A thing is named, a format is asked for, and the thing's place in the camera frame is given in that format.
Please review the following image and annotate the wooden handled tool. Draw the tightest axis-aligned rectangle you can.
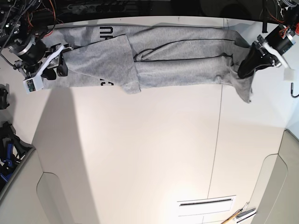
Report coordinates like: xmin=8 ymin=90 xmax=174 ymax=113
xmin=221 ymin=210 xmax=241 ymax=224

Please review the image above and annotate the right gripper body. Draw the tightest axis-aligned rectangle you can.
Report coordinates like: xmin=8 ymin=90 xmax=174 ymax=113
xmin=9 ymin=38 xmax=74 ymax=77

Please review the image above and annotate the white cable slot plate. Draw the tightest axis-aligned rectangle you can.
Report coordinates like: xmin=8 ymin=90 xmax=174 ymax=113
xmin=177 ymin=196 xmax=236 ymax=217

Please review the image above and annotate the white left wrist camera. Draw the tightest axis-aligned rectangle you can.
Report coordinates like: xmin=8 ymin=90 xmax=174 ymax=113
xmin=284 ymin=68 xmax=296 ymax=82

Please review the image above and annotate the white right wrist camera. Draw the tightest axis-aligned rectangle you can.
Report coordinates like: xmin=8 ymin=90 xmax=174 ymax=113
xmin=23 ymin=76 xmax=44 ymax=94

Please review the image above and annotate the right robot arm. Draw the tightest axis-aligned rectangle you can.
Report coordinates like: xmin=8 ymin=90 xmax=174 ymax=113
xmin=0 ymin=0 xmax=70 ymax=80

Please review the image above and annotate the black device at left edge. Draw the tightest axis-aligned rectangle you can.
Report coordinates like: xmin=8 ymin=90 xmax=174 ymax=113
xmin=0 ymin=85 xmax=10 ymax=110

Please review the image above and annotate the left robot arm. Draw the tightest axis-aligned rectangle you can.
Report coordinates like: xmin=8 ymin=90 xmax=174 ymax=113
xmin=238 ymin=0 xmax=299 ymax=79

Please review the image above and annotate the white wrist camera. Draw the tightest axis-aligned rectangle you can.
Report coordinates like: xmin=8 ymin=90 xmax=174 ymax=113
xmin=23 ymin=76 xmax=44 ymax=94
xmin=284 ymin=68 xmax=296 ymax=82

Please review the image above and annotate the grey T-shirt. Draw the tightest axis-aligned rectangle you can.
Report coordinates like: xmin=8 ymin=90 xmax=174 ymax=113
xmin=43 ymin=25 xmax=253 ymax=103

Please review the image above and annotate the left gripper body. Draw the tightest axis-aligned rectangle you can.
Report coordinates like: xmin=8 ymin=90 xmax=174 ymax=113
xmin=253 ymin=25 xmax=296 ymax=69

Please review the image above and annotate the blue and black equipment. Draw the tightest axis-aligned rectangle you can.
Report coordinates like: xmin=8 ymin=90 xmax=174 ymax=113
xmin=0 ymin=121 xmax=34 ymax=185

